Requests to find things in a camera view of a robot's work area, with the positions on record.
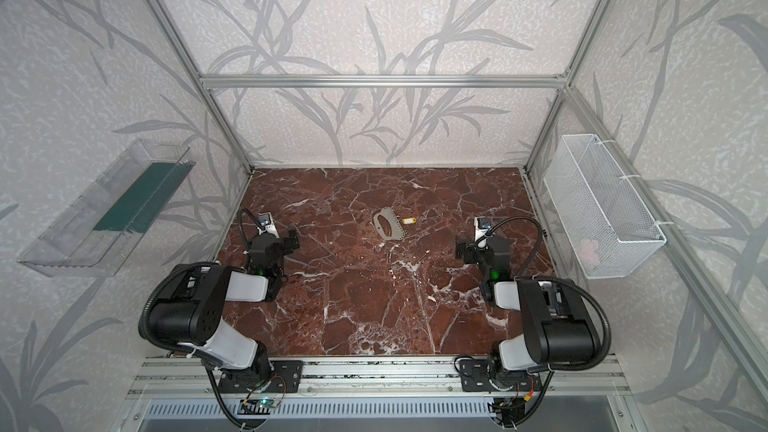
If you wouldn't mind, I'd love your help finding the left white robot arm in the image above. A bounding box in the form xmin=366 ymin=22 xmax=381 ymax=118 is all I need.
xmin=138 ymin=229 xmax=300 ymax=390

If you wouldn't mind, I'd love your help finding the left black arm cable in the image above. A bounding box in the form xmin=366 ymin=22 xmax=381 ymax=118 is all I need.
xmin=137 ymin=208 xmax=265 ymax=430

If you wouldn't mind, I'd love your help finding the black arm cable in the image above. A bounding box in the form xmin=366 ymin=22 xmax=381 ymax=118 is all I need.
xmin=476 ymin=215 xmax=613 ymax=372
xmin=137 ymin=208 xmax=265 ymax=430

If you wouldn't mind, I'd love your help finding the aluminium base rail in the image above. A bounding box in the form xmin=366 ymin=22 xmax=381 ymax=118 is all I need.
xmin=113 ymin=355 xmax=637 ymax=431

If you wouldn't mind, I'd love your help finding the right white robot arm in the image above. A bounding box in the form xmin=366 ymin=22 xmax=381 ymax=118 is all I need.
xmin=453 ymin=235 xmax=612 ymax=392

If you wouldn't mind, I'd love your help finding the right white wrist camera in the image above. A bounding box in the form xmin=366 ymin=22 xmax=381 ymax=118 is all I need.
xmin=473 ymin=217 xmax=493 ymax=241

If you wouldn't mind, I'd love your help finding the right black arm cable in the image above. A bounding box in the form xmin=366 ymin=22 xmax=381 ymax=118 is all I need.
xmin=476 ymin=215 xmax=613 ymax=372

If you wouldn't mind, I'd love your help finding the white wire mesh basket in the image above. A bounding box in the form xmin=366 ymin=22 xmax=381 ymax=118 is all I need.
xmin=544 ymin=134 xmax=667 ymax=279

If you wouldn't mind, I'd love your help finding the clear plastic wall bin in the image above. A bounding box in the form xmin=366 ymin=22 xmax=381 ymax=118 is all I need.
xmin=18 ymin=139 xmax=195 ymax=277

